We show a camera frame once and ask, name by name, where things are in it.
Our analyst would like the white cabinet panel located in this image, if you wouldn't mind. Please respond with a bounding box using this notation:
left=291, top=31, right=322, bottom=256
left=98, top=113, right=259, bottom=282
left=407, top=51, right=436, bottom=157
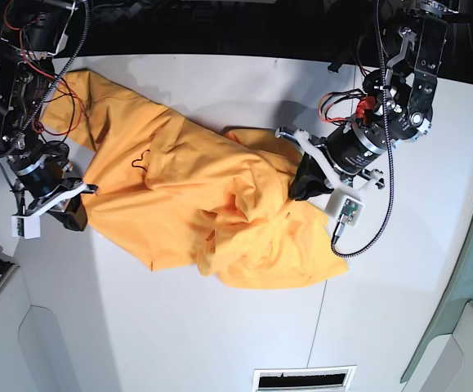
left=404, top=301, right=473, bottom=392
left=0, top=266, right=122, bottom=391

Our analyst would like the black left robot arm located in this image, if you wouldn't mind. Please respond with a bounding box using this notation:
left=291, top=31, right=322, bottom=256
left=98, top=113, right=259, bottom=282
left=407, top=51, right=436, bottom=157
left=288, top=1, right=450, bottom=201

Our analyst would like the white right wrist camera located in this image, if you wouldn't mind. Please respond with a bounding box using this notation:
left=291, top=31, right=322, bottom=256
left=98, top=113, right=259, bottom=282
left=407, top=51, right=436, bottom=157
left=11, top=215, right=41, bottom=239

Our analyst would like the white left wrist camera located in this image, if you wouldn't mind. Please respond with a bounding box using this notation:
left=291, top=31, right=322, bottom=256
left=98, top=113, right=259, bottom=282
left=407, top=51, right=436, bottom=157
left=324, top=186, right=364, bottom=227

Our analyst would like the braided camera cable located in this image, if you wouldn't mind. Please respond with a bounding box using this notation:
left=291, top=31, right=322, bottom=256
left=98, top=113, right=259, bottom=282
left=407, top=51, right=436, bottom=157
left=332, top=0, right=396, bottom=258

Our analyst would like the yellow t-shirt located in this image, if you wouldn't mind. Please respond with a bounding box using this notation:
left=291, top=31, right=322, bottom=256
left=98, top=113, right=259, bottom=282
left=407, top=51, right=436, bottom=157
left=41, top=69, right=350, bottom=290

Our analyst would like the white cabinet panel left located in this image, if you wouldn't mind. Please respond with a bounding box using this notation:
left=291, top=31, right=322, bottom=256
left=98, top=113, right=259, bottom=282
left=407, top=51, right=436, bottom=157
left=0, top=266, right=122, bottom=391

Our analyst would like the right gripper with motor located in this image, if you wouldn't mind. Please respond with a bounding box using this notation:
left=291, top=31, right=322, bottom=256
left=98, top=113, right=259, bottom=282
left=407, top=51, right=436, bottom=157
left=6, top=141, right=97, bottom=231

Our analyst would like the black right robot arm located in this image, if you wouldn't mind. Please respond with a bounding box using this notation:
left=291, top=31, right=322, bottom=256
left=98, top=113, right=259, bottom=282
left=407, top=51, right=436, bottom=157
left=0, top=1, right=97, bottom=239

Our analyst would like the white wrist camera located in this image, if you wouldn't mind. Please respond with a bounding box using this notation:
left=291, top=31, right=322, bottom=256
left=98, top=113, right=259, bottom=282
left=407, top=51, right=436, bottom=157
left=11, top=215, right=41, bottom=239
left=324, top=186, right=364, bottom=227

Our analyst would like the white cabinet panel right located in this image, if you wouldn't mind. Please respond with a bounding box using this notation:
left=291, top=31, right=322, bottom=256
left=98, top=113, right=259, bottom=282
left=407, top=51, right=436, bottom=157
left=404, top=301, right=473, bottom=392

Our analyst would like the left gripper with motor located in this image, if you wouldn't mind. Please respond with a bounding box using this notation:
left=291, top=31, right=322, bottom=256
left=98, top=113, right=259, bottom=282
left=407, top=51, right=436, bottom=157
left=288, top=126, right=386, bottom=201

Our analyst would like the white floor vent grille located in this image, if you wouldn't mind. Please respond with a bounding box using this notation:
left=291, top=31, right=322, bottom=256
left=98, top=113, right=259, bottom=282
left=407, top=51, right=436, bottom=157
left=252, top=365, right=357, bottom=391

